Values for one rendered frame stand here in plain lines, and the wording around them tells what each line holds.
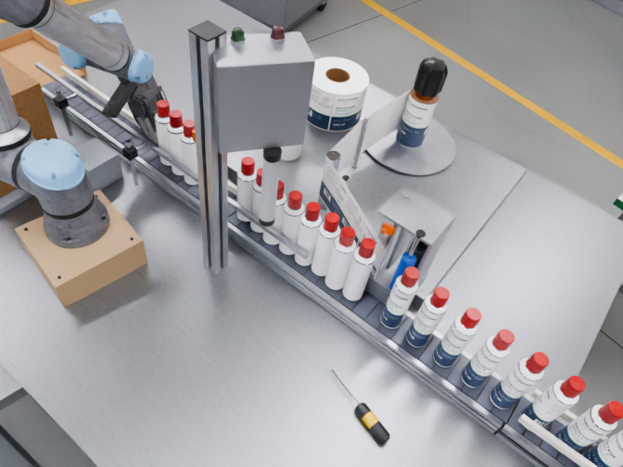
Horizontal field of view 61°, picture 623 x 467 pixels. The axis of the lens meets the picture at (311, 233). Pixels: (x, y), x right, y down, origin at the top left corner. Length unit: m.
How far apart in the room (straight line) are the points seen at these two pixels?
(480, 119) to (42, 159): 2.80
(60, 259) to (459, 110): 2.75
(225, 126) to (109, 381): 0.63
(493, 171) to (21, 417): 1.84
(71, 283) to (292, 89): 0.70
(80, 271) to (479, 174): 1.19
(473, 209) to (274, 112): 0.83
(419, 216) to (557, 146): 2.50
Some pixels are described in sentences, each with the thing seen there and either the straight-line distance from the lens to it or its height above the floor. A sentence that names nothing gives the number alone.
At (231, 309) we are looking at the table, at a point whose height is 0.83.
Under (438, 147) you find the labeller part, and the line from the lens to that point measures 1.77.
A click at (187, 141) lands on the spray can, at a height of 1.04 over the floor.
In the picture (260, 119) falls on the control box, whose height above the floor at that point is 1.36.
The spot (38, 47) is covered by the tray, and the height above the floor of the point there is 0.83.
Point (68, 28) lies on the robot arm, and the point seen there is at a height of 1.39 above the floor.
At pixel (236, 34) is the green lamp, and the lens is 0.95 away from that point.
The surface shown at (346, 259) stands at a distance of 1.22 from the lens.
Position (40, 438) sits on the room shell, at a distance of 2.19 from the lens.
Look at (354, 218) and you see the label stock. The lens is 1.30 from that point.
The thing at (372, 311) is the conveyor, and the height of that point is 0.88.
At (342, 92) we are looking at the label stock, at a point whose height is 1.02.
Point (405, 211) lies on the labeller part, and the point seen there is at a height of 1.14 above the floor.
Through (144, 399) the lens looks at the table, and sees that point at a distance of 1.25.
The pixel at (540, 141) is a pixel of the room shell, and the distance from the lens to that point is 3.59.
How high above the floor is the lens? 1.97
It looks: 50 degrees down
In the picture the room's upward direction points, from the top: 11 degrees clockwise
